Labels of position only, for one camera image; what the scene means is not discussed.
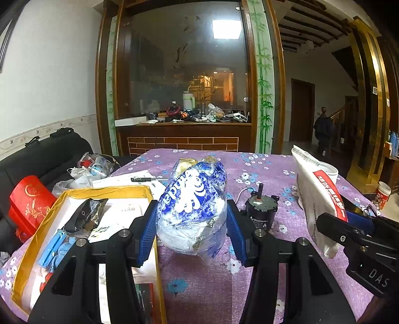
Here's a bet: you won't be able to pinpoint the brown wooden door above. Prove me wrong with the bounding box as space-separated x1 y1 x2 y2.
290 78 315 144

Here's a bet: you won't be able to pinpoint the black packet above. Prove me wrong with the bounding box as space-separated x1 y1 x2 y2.
62 199 108 233

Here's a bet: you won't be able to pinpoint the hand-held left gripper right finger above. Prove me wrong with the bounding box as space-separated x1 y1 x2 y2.
227 199 357 324

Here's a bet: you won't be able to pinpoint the blue bottles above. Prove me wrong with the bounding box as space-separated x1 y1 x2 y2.
388 131 399 158

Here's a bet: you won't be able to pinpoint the blue white printed plastic bag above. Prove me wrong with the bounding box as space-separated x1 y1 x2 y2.
156 157 229 265

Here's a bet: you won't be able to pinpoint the clutter of assorted items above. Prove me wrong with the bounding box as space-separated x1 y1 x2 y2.
146 101 250 123

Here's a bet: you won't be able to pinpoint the golden wooden door frame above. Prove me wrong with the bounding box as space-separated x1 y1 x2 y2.
346 17 393 187

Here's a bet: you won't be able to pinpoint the purple floral tablecloth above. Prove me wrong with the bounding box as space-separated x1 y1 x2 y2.
0 149 384 324

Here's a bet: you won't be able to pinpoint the white papers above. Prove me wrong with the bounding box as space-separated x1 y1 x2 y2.
92 170 169 190

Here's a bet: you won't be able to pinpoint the glass partition panel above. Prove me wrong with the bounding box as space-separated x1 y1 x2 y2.
117 6 250 123

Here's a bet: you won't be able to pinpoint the white flat box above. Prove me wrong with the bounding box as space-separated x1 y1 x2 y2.
115 116 148 127

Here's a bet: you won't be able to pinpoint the black sofa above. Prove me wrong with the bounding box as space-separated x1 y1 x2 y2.
0 127 125 253

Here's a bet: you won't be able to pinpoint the wooden stair railing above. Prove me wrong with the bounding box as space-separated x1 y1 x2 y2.
329 96 359 156

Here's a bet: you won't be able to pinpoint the bamboo painted pillar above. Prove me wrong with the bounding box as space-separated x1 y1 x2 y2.
248 0 276 155
106 15 118 156

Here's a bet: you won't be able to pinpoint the red white cup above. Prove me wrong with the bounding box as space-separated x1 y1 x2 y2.
376 181 392 210

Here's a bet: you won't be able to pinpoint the white jug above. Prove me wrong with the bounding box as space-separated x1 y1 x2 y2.
182 90 196 110

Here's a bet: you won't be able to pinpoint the white bag with red label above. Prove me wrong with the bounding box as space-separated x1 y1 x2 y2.
291 145 348 259

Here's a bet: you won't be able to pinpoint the white plastic jar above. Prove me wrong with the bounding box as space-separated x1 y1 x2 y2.
319 161 339 185

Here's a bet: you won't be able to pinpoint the eyeglasses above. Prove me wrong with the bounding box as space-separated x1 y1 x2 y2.
362 204 381 219

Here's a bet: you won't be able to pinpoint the black phone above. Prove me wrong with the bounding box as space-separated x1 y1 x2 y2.
343 201 367 215

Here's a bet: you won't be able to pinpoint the blue red foam strips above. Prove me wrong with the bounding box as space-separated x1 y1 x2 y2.
38 231 67 268

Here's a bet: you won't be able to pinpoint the crumpled plastic bags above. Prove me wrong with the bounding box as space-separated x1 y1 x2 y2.
51 152 120 197

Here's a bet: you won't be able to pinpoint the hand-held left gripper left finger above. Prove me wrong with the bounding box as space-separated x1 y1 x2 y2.
27 199 159 324

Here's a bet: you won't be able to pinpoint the red plastic bag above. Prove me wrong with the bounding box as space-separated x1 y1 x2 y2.
40 272 54 292

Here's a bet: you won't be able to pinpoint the red gift bag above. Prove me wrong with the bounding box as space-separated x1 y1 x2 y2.
9 175 58 243

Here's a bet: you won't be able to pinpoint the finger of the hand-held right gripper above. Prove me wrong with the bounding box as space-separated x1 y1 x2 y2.
316 212 378 250
345 210 399 237

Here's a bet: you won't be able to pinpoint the black electric motor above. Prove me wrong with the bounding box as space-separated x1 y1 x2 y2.
237 184 279 233

